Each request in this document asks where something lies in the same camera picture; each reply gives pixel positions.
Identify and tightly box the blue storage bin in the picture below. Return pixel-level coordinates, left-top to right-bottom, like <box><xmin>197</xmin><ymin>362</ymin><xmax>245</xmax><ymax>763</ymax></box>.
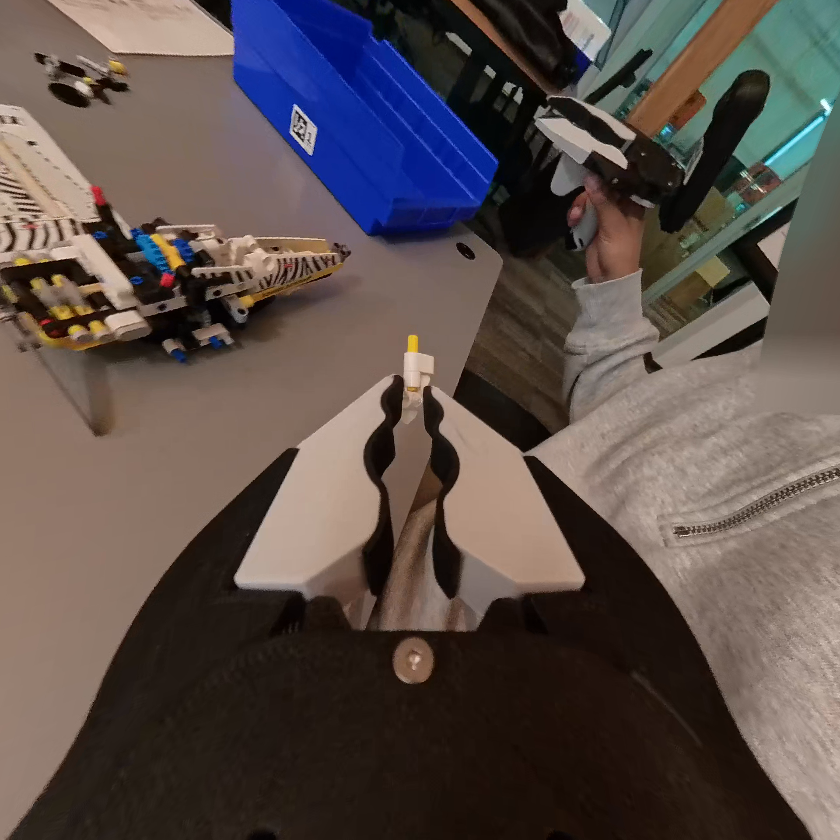
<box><xmin>231</xmin><ymin>0</ymin><xmax>500</xmax><ymax>237</ymax></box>

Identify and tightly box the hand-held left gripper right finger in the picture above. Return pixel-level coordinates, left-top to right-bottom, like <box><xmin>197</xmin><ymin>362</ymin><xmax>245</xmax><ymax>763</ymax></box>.
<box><xmin>423</xmin><ymin>386</ymin><xmax>586</xmax><ymax>614</ymax></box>

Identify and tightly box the lego plane model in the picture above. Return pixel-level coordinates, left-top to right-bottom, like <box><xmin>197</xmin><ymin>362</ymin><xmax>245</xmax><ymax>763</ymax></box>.
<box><xmin>0</xmin><ymin>187</ymin><xmax>352</xmax><ymax>365</ymax></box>

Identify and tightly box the person's right forearm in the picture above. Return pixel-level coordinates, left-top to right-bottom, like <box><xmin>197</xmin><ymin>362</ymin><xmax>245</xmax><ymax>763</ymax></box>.
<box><xmin>563</xmin><ymin>269</ymin><xmax>660</xmax><ymax>424</ymax></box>

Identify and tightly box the person's right hand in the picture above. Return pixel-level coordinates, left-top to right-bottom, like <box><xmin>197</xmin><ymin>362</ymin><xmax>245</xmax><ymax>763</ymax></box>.
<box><xmin>566</xmin><ymin>174</ymin><xmax>649</xmax><ymax>284</ymax></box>

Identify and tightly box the pile of small lego pieces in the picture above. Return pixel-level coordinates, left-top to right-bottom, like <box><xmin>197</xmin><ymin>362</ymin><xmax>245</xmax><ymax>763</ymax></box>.
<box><xmin>34</xmin><ymin>52</ymin><xmax>131</xmax><ymax>108</ymax></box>

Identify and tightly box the black office chair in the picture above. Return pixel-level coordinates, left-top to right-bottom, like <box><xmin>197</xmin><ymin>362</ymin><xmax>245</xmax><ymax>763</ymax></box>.
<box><xmin>453</xmin><ymin>371</ymin><xmax>552</xmax><ymax>454</ymax></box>

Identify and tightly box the zebra striped sticker sheet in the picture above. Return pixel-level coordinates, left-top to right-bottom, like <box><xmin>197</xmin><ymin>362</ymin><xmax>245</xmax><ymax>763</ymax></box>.
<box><xmin>0</xmin><ymin>105</ymin><xmax>96</xmax><ymax>253</ymax></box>

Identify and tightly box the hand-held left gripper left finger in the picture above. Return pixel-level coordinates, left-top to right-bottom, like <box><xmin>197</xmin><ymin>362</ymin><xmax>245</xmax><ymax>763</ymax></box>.
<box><xmin>234</xmin><ymin>374</ymin><xmax>403</xmax><ymax>597</ymax></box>

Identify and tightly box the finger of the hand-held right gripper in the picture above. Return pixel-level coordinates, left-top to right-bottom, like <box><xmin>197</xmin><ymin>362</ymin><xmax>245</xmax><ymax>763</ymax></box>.
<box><xmin>546</xmin><ymin>96</ymin><xmax>637</xmax><ymax>151</ymax></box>
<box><xmin>533</xmin><ymin>115</ymin><xmax>629</xmax><ymax>168</ymax></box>

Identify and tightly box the white printed paper sheet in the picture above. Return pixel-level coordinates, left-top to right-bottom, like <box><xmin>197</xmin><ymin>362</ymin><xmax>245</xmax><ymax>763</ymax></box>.
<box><xmin>46</xmin><ymin>0</ymin><xmax>235</xmax><ymax>56</ymax></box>

